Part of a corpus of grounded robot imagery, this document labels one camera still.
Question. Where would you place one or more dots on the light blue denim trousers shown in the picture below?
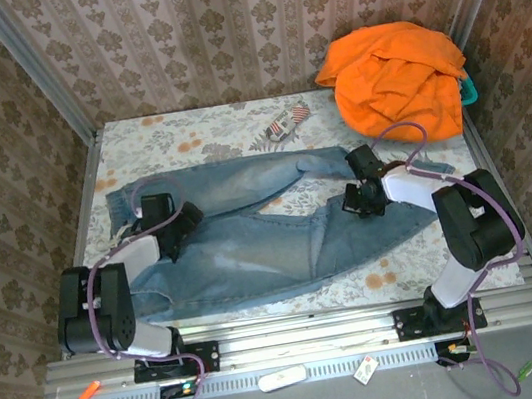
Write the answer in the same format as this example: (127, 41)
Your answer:
(255, 257)

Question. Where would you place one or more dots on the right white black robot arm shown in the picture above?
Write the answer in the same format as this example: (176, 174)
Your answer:
(478, 226)

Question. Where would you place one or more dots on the floral patterned tablecloth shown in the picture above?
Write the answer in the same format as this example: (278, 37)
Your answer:
(235, 133)

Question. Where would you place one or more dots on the flag print striped pouch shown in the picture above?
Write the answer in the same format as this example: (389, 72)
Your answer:
(285, 121)

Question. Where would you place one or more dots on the orange crumpled garment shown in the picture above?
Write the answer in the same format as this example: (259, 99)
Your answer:
(394, 83)

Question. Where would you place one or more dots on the black connector with green light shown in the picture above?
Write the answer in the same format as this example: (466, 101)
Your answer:
(182, 390)

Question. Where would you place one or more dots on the teal plastic basket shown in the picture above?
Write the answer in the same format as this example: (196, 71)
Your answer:
(469, 91)

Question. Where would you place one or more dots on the white tag with red mark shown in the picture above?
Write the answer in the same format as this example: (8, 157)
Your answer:
(365, 370)

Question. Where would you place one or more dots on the white oblong plastic device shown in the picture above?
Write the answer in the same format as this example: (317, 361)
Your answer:
(281, 378)

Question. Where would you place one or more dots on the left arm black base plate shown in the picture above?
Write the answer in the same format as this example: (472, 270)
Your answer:
(205, 357)

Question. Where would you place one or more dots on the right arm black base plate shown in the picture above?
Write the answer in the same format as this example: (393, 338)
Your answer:
(410, 324)

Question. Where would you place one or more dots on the aluminium mounting rail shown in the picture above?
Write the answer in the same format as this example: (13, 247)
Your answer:
(308, 337)

